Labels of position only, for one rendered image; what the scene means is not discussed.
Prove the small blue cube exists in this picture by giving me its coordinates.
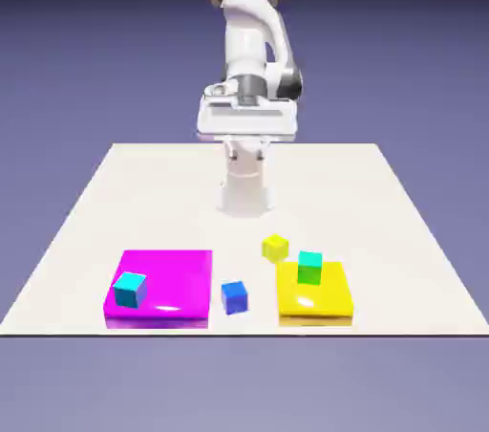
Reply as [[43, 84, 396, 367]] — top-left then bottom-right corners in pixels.
[[220, 280, 249, 315]]

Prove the small green cube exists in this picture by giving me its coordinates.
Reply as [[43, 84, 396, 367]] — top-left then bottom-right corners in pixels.
[[297, 250, 324, 287]]

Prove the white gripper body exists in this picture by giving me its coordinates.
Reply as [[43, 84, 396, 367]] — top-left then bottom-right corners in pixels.
[[196, 94, 300, 143]]

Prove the large magenta box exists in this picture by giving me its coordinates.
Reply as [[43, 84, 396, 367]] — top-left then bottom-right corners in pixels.
[[102, 248, 214, 330]]

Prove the small cyan cube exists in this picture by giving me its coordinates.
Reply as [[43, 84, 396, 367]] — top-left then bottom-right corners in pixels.
[[113, 271, 148, 310]]

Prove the large yellow box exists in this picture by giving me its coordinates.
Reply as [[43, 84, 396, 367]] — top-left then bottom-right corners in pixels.
[[277, 260, 354, 328]]

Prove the small yellow cube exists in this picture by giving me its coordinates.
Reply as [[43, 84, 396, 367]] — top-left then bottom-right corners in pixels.
[[262, 233, 290, 264]]

